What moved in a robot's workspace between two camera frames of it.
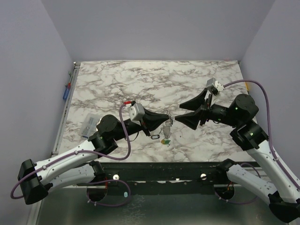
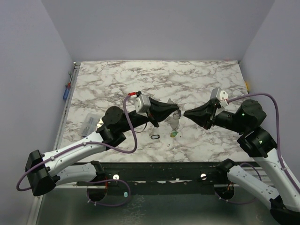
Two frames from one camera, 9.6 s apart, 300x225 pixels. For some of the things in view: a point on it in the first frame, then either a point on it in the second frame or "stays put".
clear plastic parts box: x=90 y=127 stays put
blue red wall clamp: x=66 y=92 stays put
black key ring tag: x=156 y=136 stays put
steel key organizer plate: x=166 y=128 to x=173 y=121
